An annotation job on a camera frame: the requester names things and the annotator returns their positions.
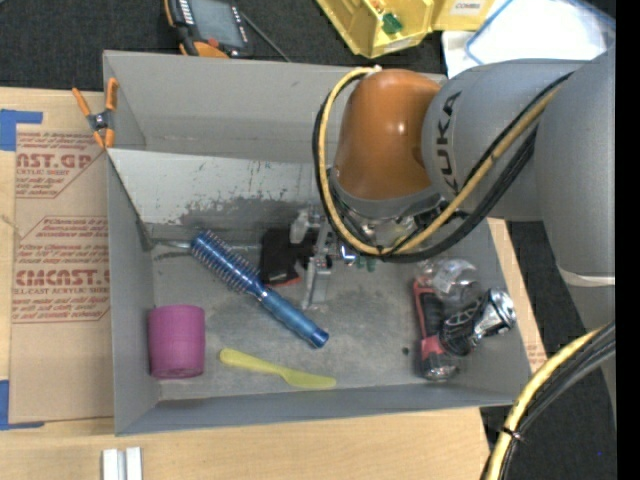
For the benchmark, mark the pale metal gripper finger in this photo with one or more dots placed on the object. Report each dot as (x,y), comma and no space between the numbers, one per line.
(317,283)
(305,225)

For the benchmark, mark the black and orange object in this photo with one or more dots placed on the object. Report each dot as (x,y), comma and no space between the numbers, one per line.
(277,258)

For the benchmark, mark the clear plastic bottle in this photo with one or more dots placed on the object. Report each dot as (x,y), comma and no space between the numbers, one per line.
(450,278)

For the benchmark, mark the blue hairbrush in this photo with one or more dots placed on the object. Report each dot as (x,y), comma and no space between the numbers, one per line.
(235,270)

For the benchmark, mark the yellow plastic knife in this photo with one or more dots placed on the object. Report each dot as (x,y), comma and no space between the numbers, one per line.
(280,370)

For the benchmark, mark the red and black tool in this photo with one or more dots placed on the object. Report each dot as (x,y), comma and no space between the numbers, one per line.
(429,318)

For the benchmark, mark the purple cup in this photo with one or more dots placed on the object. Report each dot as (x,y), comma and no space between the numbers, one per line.
(176,340)

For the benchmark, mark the grey metal bin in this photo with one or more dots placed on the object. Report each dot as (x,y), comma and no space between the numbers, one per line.
(210,103)

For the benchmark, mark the brown cardboard board red print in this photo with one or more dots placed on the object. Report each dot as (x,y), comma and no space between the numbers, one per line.
(60,368)

